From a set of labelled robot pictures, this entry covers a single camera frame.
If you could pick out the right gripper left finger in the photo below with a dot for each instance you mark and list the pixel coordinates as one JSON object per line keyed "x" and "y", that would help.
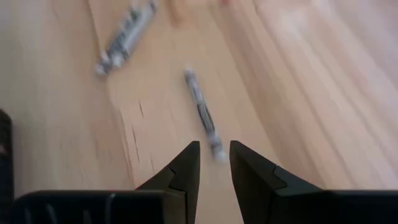
{"x": 183, "y": 177}

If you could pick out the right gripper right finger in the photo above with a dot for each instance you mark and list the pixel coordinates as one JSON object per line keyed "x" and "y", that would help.
{"x": 255, "y": 177}

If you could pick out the grey crayon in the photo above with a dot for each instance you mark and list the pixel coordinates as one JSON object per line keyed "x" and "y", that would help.
{"x": 202, "y": 109}

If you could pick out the white crayon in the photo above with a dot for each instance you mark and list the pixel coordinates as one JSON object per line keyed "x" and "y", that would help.
{"x": 134, "y": 35}
{"x": 119, "y": 40}

